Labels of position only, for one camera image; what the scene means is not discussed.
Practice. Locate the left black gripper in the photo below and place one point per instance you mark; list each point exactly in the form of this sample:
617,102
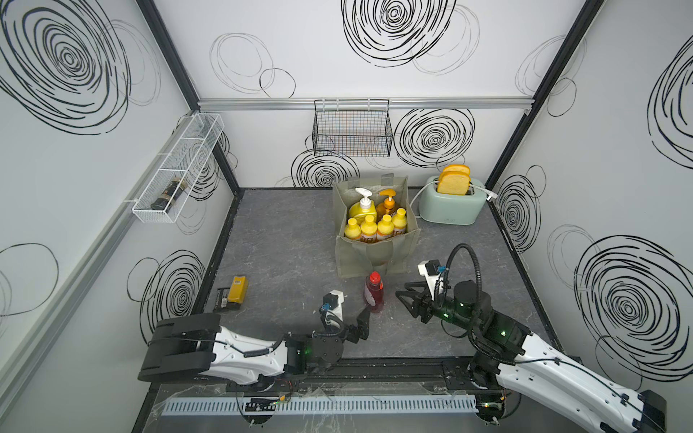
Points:
363,327

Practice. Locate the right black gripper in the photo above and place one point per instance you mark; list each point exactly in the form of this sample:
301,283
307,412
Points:
420,304

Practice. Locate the red soap bottle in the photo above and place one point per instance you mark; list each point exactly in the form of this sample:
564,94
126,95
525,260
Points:
374,292

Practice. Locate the green fabric shopping bag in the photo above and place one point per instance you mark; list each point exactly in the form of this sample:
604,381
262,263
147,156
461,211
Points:
384,252

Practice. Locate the yellow cap bottle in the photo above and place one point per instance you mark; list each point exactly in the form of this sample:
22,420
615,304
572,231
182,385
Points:
400,222
384,228
369,228
353,230

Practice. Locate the orange pump soap bottle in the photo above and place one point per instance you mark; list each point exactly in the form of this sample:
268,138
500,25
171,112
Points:
388,205

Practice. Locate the yellow pump soap bottle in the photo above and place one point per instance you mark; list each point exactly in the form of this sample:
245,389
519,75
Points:
363,207

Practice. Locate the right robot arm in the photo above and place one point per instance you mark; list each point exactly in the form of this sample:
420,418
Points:
510,356

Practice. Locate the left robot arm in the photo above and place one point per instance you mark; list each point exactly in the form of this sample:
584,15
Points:
184,348

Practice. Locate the yellow object behind left arm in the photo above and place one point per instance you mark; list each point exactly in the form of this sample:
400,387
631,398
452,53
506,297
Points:
232,297

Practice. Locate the mint green toaster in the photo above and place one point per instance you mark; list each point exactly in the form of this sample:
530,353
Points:
451,209

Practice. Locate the toast slice front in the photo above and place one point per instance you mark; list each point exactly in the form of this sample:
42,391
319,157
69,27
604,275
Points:
454,183

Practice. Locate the toast slice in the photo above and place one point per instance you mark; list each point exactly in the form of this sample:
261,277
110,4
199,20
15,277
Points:
460,168
454,183

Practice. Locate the toast slice back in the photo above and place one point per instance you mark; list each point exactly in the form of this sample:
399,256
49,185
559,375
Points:
460,168

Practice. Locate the dark item in shelf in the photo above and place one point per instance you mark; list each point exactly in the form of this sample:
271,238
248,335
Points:
169,195

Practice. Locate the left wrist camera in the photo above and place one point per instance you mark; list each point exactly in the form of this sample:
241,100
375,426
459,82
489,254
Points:
332,309

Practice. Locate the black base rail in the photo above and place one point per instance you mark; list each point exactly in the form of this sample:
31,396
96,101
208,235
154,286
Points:
451,372

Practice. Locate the white slotted cable duct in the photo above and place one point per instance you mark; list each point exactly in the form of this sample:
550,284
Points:
320,405

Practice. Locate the black wire basket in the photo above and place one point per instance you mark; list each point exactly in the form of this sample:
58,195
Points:
352,127

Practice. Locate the white wire shelf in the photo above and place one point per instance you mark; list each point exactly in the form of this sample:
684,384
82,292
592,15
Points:
194,141

